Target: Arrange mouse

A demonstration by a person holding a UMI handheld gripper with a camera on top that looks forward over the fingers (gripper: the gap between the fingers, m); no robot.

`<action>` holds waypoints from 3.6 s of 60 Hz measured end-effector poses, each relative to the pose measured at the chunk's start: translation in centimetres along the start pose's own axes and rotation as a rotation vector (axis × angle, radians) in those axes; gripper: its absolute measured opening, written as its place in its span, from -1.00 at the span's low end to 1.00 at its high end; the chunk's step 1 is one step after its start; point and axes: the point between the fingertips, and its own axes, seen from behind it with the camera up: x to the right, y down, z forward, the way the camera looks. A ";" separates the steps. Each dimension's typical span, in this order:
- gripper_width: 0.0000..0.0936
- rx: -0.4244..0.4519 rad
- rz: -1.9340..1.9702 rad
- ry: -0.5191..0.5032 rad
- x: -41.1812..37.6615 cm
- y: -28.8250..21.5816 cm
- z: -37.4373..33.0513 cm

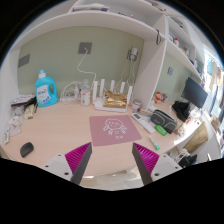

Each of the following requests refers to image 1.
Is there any printed paper packet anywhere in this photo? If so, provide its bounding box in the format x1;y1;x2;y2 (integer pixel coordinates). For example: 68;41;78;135
11;94;36;106

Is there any black computer mouse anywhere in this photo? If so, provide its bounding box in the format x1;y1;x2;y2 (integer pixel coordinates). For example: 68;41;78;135
20;142;34;158

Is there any pink mouse pad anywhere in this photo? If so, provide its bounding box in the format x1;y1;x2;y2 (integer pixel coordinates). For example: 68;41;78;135
89;115;141;147

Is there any brown paper bag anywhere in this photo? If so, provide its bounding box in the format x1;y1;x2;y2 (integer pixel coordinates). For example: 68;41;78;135
184;123;208;153

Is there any black zipper pouch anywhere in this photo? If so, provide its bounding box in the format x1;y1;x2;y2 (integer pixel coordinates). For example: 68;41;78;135
151;110;177;134

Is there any blue detergent bottle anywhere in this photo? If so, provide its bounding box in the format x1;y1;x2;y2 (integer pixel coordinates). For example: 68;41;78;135
35;69;58;107

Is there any white plastic bottle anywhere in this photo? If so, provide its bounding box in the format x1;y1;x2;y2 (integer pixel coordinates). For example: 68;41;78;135
81;89;90;106

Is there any black bag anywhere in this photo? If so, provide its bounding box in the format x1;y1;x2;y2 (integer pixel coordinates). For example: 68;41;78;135
172;101;190;122

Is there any small grey cup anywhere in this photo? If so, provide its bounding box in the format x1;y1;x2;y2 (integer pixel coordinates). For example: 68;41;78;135
132;99;142;112

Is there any white power adapter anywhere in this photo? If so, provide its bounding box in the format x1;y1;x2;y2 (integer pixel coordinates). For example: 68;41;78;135
129;47;138;61

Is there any white remote control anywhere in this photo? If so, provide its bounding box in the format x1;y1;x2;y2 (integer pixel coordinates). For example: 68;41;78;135
131;113;155;134

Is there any yellow snack packet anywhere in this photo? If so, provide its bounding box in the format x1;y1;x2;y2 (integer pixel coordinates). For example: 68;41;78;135
24;104;36;119

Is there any gold foil package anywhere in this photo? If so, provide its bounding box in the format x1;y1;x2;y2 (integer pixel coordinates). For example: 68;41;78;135
104;91;127;108

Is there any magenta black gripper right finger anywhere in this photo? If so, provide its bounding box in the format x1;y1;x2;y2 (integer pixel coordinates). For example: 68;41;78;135
132;143;159;185

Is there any grey wall socket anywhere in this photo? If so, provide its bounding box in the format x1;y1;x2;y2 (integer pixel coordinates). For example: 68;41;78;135
78;42;92;54

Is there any green small box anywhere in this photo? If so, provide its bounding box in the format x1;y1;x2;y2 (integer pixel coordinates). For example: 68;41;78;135
155;125;167;136

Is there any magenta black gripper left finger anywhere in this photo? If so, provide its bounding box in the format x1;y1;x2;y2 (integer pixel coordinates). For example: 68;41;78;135
65;142;92;185

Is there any white power strip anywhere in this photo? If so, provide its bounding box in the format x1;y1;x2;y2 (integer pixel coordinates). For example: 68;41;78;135
60;96;79;103

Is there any white shelf unit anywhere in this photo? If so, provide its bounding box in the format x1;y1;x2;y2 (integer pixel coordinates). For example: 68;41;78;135
9;0;224;111

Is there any black monitor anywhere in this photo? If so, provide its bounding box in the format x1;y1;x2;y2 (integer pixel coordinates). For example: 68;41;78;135
181;78;208;108

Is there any clear plastic wrapper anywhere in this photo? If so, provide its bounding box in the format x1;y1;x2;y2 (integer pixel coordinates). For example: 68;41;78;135
8;116;21;136

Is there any white charging cable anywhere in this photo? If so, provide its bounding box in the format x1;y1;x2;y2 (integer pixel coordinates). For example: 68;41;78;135
76;48;98;93

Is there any white green tube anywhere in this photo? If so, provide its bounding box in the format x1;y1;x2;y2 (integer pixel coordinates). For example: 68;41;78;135
149;135;160;151

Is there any white wifi router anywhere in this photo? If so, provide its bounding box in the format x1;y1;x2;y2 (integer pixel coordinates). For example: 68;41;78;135
92;79;133;113

